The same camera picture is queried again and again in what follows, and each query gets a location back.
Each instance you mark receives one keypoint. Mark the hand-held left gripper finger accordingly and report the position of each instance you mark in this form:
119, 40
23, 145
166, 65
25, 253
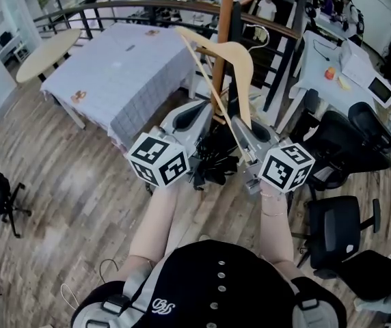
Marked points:
205, 125
171, 118

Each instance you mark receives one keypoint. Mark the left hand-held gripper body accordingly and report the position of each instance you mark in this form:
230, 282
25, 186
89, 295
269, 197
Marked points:
154, 156

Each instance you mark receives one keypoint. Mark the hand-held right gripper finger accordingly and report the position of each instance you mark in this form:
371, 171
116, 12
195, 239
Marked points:
274, 137
246, 138

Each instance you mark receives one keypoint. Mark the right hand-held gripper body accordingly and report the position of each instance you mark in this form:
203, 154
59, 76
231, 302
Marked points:
284, 169

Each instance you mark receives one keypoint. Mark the light wooden hanger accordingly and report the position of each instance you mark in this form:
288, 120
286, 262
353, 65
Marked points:
243, 67

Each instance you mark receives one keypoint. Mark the brown wooden coat rack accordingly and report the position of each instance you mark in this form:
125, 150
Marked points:
224, 12

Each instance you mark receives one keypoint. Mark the person's right forearm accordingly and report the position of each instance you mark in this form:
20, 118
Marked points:
277, 238

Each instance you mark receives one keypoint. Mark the person's left forearm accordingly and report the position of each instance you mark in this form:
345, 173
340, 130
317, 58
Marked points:
154, 224

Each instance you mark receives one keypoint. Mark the cream fabric bag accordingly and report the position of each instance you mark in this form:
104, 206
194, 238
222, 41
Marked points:
257, 102

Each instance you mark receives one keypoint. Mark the black folded umbrella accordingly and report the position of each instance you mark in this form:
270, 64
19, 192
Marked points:
216, 169

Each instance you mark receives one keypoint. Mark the thin gold bangle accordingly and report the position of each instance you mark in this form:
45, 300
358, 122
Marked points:
274, 214

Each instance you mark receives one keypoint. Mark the table with checked tablecloth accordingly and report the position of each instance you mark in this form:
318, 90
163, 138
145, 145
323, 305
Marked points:
130, 91

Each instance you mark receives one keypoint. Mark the white desk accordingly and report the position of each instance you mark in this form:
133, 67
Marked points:
318, 91

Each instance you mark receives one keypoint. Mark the black metal staircase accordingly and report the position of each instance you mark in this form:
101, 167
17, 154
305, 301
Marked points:
277, 56

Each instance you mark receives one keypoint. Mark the small black flat object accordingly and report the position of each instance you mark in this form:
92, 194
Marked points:
130, 48

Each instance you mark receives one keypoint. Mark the red orange fruit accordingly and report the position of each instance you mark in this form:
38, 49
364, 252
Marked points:
330, 74

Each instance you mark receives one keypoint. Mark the small orange brown object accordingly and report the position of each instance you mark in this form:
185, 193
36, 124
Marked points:
151, 33
78, 96

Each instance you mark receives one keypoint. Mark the yellow banana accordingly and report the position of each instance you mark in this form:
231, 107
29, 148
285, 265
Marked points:
344, 82

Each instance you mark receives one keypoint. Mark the white box appliance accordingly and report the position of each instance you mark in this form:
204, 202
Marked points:
356, 63

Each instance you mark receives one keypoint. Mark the black hanging bag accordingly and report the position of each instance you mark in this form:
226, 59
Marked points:
237, 19

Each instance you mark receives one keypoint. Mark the white microwave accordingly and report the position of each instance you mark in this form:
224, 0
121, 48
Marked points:
381, 91

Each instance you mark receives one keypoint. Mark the person's black buttoned top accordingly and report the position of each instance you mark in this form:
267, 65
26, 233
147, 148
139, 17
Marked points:
250, 285

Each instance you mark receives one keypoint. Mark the black curved railing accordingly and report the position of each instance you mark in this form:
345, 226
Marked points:
88, 26

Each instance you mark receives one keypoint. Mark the round beige table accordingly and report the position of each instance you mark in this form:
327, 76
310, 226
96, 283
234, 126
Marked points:
45, 56

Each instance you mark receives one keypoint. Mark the white low cabinet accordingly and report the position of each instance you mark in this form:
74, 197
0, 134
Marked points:
17, 51

